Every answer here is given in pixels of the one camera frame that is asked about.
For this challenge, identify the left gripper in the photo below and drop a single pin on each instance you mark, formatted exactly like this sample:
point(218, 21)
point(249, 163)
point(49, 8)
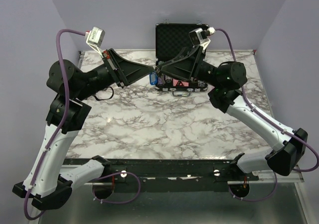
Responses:
point(127, 71)

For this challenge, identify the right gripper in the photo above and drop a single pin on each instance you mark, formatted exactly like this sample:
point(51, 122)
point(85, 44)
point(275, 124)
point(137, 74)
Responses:
point(187, 67)

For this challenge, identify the blue key tag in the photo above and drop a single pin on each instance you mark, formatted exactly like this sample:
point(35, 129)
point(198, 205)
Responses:
point(153, 78)

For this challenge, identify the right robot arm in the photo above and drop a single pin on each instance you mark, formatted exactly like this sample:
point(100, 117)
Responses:
point(286, 144)

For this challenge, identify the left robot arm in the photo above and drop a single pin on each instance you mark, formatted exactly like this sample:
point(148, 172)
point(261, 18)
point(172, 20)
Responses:
point(46, 188)

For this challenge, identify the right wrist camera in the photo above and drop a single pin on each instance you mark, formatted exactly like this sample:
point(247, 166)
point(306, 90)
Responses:
point(201, 37)

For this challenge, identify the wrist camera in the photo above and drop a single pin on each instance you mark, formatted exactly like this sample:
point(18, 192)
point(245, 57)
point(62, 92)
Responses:
point(201, 37)
point(94, 39)

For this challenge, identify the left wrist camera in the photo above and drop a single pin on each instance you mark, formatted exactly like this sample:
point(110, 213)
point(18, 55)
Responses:
point(94, 39)

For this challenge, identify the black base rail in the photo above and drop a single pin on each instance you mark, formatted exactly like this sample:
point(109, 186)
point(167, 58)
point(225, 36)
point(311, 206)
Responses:
point(171, 175)

